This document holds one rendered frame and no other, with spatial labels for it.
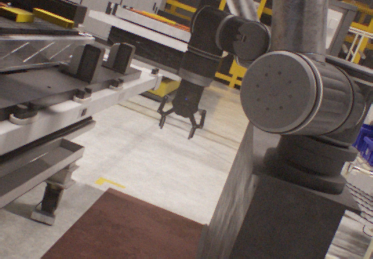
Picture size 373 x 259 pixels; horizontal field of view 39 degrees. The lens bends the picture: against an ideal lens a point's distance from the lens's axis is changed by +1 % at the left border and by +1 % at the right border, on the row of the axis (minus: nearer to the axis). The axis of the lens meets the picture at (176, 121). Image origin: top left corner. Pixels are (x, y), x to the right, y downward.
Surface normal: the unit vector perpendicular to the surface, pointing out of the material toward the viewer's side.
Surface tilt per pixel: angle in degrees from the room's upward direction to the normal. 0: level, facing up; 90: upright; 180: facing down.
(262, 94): 90
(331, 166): 90
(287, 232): 90
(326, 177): 23
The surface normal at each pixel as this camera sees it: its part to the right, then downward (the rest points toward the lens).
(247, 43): -0.59, -0.04
